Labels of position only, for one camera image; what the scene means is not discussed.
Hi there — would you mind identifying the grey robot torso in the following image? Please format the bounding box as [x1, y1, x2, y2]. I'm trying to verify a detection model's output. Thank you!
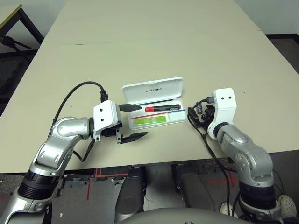
[119, 207, 246, 224]

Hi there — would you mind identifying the white perforated shoe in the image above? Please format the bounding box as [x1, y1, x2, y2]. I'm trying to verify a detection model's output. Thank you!
[219, 202, 239, 219]
[278, 195, 297, 219]

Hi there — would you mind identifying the red and black marker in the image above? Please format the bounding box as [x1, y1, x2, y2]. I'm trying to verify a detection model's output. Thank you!
[144, 104, 182, 112]

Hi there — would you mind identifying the grey robot left leg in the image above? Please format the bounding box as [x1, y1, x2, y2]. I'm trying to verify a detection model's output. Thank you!
[115, 167, 147, 222]

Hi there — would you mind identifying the grey robot leg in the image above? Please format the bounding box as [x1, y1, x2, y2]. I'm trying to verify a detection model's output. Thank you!
[172, 163, 215, 210]
[115, 167, 147, 222]

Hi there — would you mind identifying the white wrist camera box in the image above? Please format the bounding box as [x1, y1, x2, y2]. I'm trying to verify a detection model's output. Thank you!
[92, 100, 122, 142]
[207, 88, 236, 140]

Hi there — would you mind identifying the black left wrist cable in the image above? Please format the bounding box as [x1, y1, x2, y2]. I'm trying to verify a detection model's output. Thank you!
[48, 81, 108, 163]

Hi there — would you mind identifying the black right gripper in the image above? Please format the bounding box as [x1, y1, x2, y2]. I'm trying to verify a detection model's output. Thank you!
[198, 103, 217, 128]

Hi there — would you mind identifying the black framed side table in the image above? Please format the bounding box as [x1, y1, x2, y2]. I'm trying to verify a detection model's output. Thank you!
[0, 3, 45, 45]

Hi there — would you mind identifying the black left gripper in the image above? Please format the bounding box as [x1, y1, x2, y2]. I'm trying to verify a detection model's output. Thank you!
[101, 104, 149, 144]

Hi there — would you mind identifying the black tripod stand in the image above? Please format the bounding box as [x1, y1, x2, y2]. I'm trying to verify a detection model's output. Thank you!
[0, 35, 32, 56]

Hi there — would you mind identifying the grey robot right leg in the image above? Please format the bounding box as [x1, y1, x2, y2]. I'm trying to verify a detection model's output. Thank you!
[172, 163, 215, 210]

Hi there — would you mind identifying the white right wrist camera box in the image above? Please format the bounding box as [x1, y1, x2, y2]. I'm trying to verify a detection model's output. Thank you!
[207, 88, 236, 140]

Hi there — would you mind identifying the green highlighter pen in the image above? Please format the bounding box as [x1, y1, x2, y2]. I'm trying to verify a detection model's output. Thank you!
[135, 116, 169, 126]

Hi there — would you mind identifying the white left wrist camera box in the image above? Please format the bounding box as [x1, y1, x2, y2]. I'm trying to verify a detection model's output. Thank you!
[92, 100, 122, 142]

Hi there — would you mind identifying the white plastic pencil case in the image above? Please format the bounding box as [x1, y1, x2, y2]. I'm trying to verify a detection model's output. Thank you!
[121, 76, 187, 131]

